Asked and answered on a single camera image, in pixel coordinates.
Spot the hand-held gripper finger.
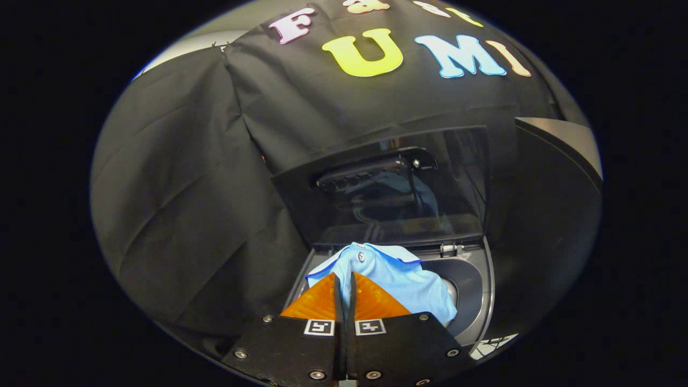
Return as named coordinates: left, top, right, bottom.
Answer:
left=344, top=271, right=477, bottom=387
left=221, top=273, right=345, bottom=387

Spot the light blue polo shirt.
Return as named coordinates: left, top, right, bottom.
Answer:
left=305, top=242, right=458, bottom=327

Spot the dark glass washing machine lid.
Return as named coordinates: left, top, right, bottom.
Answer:
left=271, top=126, right=490, bottom=249

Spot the black backdrop cloth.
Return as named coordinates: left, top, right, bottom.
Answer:
left=90, top=0, right=592, bottom=345

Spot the beige cabinet with dark top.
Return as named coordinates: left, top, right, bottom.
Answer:
left=483, top=117, right=603, bottom=340

